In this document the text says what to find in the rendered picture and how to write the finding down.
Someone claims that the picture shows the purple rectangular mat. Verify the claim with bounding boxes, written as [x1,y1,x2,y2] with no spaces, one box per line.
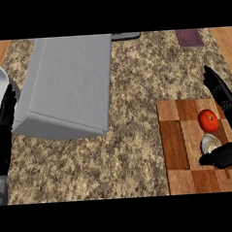
[175,28,204,49]

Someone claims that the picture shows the pale cupcake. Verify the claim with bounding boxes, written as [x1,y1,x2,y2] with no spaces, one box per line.
[200,132,223,155]

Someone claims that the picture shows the red tomato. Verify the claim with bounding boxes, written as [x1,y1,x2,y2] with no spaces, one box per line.
[197,108,220,134]

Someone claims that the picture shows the checkered wooden cutting board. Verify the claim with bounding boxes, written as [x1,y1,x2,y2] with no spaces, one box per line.
[156,95,232,197]

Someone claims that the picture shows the grey cardboard box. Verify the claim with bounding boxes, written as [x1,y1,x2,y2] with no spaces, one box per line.
[6,34,119,144]

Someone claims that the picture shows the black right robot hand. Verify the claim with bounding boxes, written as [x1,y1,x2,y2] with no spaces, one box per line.
[193,63,232,171]

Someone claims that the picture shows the dark grey flat appliance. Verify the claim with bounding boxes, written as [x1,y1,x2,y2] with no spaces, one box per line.
[110,32,143,42]

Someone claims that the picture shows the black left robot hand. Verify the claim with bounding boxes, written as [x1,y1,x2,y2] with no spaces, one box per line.
[0,83,22,178]

